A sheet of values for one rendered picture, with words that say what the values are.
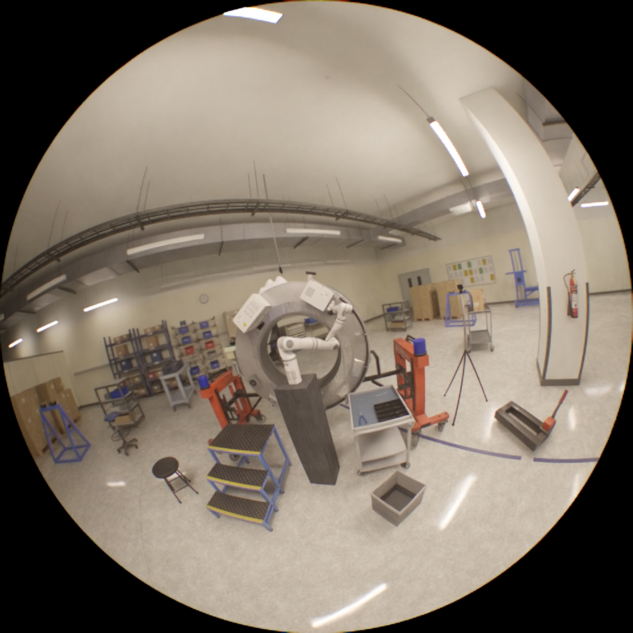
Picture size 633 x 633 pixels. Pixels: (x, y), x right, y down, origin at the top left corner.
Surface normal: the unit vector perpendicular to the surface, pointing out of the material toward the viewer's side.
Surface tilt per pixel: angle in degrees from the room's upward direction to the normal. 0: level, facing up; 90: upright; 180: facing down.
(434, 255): 90
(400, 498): 0
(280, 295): 90
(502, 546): 0
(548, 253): 90
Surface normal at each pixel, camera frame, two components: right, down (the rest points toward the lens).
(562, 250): -0.81, 0.22
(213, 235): 0.55, -0.06
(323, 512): -0.22, -0.97
